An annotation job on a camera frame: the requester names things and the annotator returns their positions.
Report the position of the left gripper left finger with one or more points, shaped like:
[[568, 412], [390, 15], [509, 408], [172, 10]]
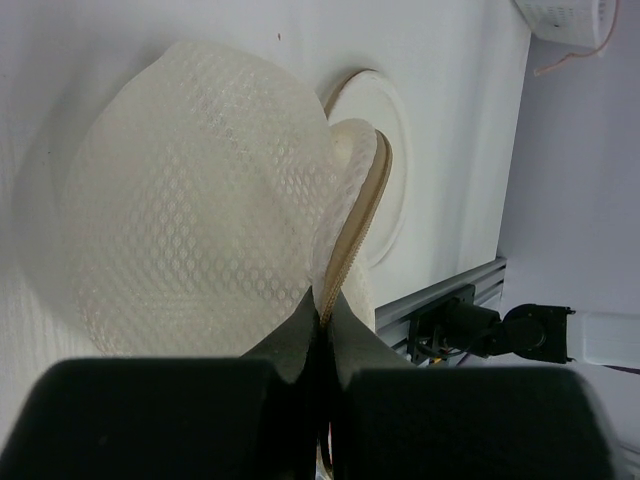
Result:
[[251, 417]]

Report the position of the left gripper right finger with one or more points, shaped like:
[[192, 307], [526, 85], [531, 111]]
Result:
[[389, 419]]

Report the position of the beige round mesh laundry bag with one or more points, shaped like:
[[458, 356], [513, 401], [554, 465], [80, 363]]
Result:
[[194, 213]]

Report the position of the pink lace bra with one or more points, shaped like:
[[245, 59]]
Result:
[[583, 53]]

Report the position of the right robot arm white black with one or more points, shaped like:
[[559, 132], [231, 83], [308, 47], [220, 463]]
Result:
[[452, 325]]

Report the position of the white plastic basket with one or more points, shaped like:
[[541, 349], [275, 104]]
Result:
[[584, 23]]

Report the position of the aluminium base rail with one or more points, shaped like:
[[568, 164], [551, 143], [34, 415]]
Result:
[[482, 286]]

